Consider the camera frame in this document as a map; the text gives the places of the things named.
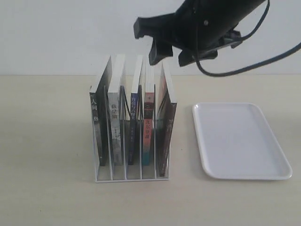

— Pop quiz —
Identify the blue cover moon book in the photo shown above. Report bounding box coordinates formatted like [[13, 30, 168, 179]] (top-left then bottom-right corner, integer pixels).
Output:
[[128, 55, 143, 165]]

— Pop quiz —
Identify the black spine book leftmost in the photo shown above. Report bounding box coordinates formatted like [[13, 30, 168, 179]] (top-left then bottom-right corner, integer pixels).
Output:
[[89, 55, 112, 166]]

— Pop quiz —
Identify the dark brown book rightmost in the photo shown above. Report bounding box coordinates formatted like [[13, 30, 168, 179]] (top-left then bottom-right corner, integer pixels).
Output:
[[156, 60, 177, 177]]

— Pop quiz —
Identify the red teal spine book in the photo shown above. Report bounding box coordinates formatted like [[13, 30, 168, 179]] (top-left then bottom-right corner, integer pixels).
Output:
[[142, 63, 155, 166]]

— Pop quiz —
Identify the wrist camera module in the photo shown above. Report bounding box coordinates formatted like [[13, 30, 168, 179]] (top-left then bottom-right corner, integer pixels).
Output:
[[178, 30, 242, 67]]

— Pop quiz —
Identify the white wire book rack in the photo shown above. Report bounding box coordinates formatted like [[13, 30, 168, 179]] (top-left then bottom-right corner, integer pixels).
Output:
[[91, 85, 170, 183]]

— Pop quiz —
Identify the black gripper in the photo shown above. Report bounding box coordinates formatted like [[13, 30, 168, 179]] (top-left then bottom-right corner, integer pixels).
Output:
[[134, 0, 268, 65]]

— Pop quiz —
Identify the grey white spine book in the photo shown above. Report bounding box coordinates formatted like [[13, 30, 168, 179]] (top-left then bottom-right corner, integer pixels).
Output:
[[108, 54, 125, 166]]

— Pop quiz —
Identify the white plastic tray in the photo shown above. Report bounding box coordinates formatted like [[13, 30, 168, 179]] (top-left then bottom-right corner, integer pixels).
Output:
[[192, 102, 293, 180]]

